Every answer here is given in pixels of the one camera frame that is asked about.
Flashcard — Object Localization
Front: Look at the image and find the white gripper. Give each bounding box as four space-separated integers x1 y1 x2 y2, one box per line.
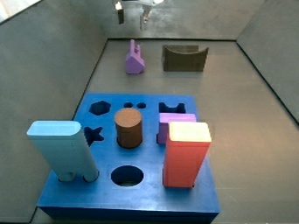
114 0 164 31

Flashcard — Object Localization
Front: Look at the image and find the purple three prong object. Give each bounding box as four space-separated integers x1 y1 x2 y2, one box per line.
125 40 145 74

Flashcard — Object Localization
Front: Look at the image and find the black curved fixture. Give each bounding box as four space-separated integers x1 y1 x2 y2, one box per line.
162 45 209 72

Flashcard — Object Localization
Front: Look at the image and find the blue foam peg board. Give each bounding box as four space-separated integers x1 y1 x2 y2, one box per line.
37 94 220 224

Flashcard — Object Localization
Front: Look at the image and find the light blue two prong peg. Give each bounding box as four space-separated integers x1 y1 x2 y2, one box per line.
26 121 98 182

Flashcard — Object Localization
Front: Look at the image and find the brown cylinder peg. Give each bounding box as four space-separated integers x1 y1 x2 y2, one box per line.
114 108 142 149

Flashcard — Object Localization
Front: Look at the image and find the light purple square peg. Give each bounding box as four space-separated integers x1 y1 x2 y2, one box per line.
156 112 197 146

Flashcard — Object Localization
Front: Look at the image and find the red rectangular block peg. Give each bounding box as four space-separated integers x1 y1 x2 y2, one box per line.
162 122 210 188

